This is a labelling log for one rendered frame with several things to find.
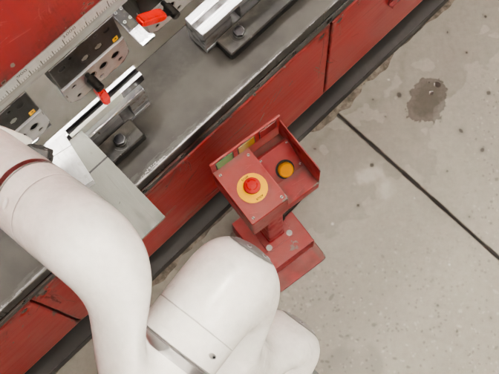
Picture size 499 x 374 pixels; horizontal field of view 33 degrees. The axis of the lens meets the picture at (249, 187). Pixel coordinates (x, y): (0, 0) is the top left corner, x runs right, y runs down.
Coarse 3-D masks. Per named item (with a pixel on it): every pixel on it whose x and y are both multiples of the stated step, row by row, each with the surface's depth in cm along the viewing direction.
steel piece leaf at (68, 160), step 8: (64, 152) 176; (72, 152) 176; (56, 160) 176; (64, 160) 176; (72, 160) 176; (80, 160) 176; (64, 168) 176; (72, 168) 175; (80, 168) 175; (72, 176) 175; (80, 176) 175; (88, 176) 175; (88, 184) 173
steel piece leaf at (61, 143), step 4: (64, 136) 177; (56, 140) 177; (60, 140) 177; (64, 140) 177; (48, 144) 177; (52, 144) 177; (56, 144) 177; (60, 144) 177; (64, 144) 177; (68, 144) 177; (52, 148) 177; (56, 148) 177; (60, 148) 177; (64, 148) 177; (56, 152) 177
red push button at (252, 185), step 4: (248, 180) 193; (252, 180) 193; (256, 180) 193; (244, 184) 193; (248, 184) 193; (252, 184) 193; (256, 184) 193; (260, 184) 193; (244, 188) 193; (248, 188) 193; (252, 188) 193; (256, 188) 193; (248, 192) 193; (252, 192) 193; (256, 192) 193
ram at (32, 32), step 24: (0, 0) 120; (24, 0) 124; (48, 0) 129; (72, 0) 134; (96, 0) 139; (120, 0) 145; (0, 24) 125; (24, 24) 129; (48, 24) 134; (72, 24) 140; (96, 24) 145; (0, 48) 129; (24, 48) 134; (72, 48) 145; (0, 72) 134
